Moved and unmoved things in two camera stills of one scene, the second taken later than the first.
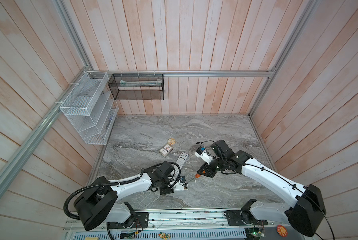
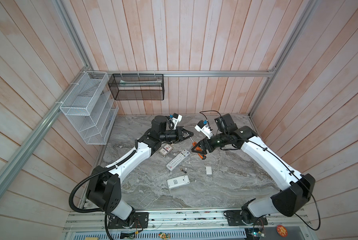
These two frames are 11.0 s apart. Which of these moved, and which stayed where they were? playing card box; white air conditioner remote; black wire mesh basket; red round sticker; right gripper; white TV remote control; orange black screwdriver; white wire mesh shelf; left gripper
Moved: white TV remote control; white air conditioner remote; orange black screwdriver; right gripper; left gripper
Stayed: playing card box; red round sticker; white wire mesh shelf; black wire mesh basket
